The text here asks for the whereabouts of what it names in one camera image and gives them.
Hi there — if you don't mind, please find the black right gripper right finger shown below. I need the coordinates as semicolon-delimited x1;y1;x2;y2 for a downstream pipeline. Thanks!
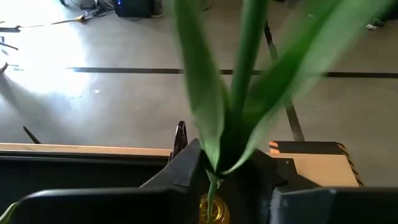
226;149;398;224

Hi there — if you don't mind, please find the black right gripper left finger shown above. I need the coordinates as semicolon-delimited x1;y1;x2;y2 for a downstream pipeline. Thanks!
15;138;206;224

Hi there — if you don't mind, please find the yellow glass vase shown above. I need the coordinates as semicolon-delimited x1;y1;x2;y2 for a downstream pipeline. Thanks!
198;192;231;224

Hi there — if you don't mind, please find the tan wooden base board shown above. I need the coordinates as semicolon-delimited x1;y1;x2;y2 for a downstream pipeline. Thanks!
0;141;364;188

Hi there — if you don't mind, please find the dark curved clamp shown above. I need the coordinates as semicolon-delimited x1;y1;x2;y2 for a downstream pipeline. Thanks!
167;120;189;163

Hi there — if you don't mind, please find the person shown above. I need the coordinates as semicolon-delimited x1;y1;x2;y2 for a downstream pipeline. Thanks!
366;0;398;31

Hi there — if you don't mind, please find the black computer tower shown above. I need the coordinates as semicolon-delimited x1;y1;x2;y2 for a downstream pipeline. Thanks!
111;0;155;18

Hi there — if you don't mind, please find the black table edge frame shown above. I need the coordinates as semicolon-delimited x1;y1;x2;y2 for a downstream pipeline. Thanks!
0;150;171;166

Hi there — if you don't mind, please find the yellow-tipped cable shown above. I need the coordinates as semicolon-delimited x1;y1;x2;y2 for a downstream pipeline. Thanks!
20;14;91;30

